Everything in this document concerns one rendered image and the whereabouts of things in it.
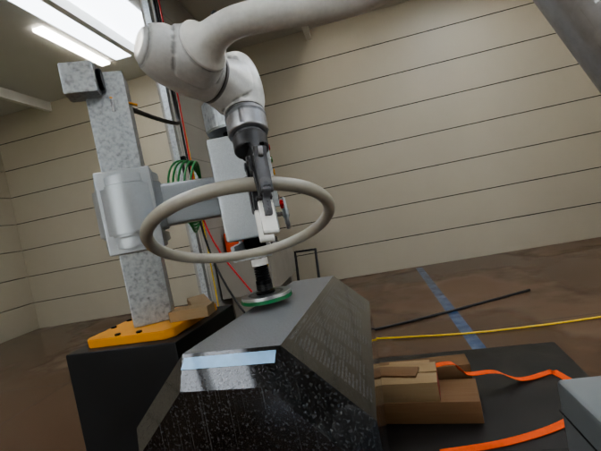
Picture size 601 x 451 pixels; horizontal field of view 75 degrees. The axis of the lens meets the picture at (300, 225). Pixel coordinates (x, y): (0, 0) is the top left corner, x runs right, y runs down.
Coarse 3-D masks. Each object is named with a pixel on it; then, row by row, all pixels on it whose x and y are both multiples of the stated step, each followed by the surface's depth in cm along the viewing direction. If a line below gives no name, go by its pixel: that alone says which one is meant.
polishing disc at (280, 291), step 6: (276, 288) 172; (282, 288) 170; (288, 288) 167; (246, 294) 171; (252, 294) 169; (270, 294) 161; (276, 294) 158; (282, 294) 160; (246, 300) 160; (252, 300) 158; (258, 300) 157; (264, 300) 157
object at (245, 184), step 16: (272, 176) 81; (192, 192) 78; (208, 192) 78; (224, 192) 78; (240, 192) 80; (304, 192) 86; (320, 192) 89; (160, 208) 81; (176, 208) 80; (144, 224) 86; (320, 224) 108; (144, 240) 92; (288, 240) 119; (304, 240) 117; (160, 256) 103; (176, 256) 108; (192, 256) 113; (208, 256) 116; (224, 256) 119; (240, 256) 120; (256, 256) 121
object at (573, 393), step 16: (560, 384) 69; (576, 384) 68; (592, 384) 67; (560, 400) 70; (576, 400) 64; (592, 400) 62; (576, 416) 64; (592, 416) 59; (576, 432) 66; (592, 432) 60; (576, 448) 67; (592, 448) 61
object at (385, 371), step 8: (384, 368) 219; (392, 368) 217; (400, 368) 215; (408, 368) 213; (416, 368) 211; (384, 376) 210; (392, 376) 208; (400, 376) 206; (408, 376) 204; (416, 376) 204
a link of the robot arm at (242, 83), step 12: (228, 60) 82; (240, 60) 86; (228, 72) 80; (240, 72) 82; (252, 72) 86; (228, 84) 80; (240, 84) 82; (252, 84) 84; (216, 96) 81; (228, 96) 82; (240, 96) 83; (252, 96) 84; (264, 96) 88; (216, 108) 85; (264, 108) 87
